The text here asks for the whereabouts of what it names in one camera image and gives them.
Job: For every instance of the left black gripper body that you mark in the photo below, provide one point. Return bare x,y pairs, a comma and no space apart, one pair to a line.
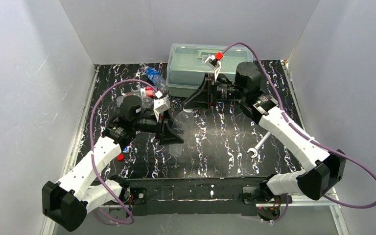
161,129

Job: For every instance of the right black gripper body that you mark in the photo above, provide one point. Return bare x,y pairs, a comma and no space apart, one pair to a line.
210,94

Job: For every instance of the clear unlabelled plastic bottle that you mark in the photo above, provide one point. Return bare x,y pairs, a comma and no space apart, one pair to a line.
182,125

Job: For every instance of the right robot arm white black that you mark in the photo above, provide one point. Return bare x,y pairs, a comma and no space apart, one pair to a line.
321,169

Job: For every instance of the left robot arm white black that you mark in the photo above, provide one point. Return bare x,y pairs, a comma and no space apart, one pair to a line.
68,201

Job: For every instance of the red label plastic bottle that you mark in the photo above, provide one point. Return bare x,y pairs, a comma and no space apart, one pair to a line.
143,92

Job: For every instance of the red bottle cap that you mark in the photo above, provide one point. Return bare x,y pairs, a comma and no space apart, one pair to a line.
120,157

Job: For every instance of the blue label plastic bottle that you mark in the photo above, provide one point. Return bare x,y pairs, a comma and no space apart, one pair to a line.
155,77

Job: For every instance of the translucent plastic storage box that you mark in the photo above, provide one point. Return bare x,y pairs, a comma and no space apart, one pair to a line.
186,66

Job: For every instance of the silver open-end wrench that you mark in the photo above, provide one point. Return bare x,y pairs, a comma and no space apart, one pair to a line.
253,151

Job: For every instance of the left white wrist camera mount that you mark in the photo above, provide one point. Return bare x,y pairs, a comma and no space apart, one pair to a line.
161,104

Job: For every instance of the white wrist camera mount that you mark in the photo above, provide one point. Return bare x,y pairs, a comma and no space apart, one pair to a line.
213,61
161,104

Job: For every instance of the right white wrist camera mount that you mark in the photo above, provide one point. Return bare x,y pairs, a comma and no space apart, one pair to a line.
213,61

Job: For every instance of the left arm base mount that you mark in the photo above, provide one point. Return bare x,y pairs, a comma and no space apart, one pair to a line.
133,196

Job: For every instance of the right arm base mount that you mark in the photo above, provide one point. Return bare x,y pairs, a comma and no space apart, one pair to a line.
275,206

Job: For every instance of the aluminium frame rail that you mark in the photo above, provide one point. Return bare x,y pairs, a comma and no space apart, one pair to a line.
199,196

